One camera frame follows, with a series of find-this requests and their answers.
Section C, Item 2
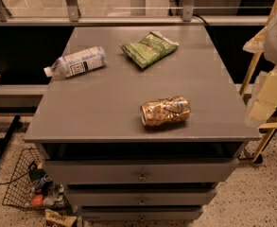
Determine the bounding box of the black cable on floor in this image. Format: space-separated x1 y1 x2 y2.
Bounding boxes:
0 111 38 185

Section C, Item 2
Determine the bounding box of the black wire basket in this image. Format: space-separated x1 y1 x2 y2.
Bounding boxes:
1 147 70 211

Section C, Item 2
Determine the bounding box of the blue can in basket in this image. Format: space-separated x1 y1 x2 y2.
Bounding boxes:
35 174 52 193

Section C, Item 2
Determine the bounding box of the orange soda can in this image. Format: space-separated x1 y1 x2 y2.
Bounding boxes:
140 96 190 127

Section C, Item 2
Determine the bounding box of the top drawer knob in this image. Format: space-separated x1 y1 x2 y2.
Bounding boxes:
138 172 147 182

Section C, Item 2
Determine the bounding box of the green chip bag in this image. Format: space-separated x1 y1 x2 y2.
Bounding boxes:
120 31 179 69

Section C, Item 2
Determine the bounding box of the clear plastic water bottle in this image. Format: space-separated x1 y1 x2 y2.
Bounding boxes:
43 46 106 79

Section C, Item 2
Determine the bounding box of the middle drawer knob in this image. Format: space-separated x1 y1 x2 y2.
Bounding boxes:
138 199 146 206

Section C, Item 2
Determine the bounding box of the yellow snack bag on floor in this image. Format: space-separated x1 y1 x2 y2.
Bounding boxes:
44 209 77 227

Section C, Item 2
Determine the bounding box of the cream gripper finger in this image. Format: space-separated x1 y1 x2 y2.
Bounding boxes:
243 26 268 53
245 66 277 126

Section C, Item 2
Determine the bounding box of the grey drawer cabinet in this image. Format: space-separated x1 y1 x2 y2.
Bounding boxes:
26 26 259 221

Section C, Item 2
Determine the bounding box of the orange fruit in basket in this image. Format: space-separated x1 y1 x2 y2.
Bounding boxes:
31 194 43 208

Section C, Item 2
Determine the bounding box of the drawer knob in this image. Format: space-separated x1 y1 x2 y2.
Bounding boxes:
138 172 147 182
138 199 146 206

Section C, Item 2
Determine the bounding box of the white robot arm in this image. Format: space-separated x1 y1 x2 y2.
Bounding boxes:
243 13 277 127

